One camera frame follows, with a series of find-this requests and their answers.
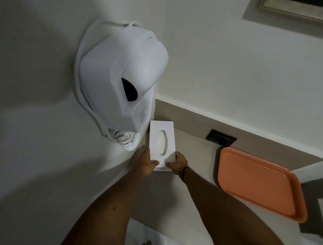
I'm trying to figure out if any person's left forearm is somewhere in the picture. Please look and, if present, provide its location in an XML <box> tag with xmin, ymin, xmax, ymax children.
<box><xmin>61</xmin><ymin>165</ymin><xmax>149</xmax><ymax>245</ymax></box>

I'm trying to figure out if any black wall power socket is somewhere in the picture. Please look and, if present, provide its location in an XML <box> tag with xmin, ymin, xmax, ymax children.
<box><xmin>206</xmin><ymin>129</ymin><xmax>238</xmax><ymax>146</ymax></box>

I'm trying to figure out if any white coiled cord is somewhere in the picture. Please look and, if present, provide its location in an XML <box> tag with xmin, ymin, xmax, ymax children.
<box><xmin>108</xmin><ymin>129</ymin><xmax>142</xmax><ymax>151</ymax></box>

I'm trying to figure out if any white wall-mounted hair dryer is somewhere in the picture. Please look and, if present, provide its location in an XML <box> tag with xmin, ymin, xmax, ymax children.
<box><xmin>74</xmin><ymin>20</ymin><xmax>169</xmax><ymax>138</ymax></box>

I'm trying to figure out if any person's right forearm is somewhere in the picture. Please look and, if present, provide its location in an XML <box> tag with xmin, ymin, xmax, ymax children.
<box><xmin>180</xmin><ymin>167</ymin><xmax>284</xmax><ymax>245</ymax></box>

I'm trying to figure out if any orange plastic tray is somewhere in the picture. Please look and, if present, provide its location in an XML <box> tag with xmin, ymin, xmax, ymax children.
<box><xmin>218</xmin><ymin>147</ymin><xmax>308</xmax><ymax>223</ymax></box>

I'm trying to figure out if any dark wrist bracelet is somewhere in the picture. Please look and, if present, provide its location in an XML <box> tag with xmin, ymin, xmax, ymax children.
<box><xmin>178</xmin><ymin>165</ymin><xmax>190</xmax><ymax>183</ymax></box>

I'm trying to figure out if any white tissue box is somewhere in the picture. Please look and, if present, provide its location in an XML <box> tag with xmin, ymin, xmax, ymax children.
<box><xmin>148</xmin><ymin>120</ymin><xmax>176</xmax><ymax>173</ymax></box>

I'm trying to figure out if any person's left hand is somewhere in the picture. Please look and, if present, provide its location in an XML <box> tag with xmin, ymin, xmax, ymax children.
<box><xmin>135</xmin><ymin>148</ymin><xmax>159</xmax><ymax>177</ymax></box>

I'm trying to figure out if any person's right hand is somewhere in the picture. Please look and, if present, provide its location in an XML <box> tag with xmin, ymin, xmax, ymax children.
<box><xmin>165</xmin><ymin>151</ymin><xmax>189</xmax><ymax>175</ymax></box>

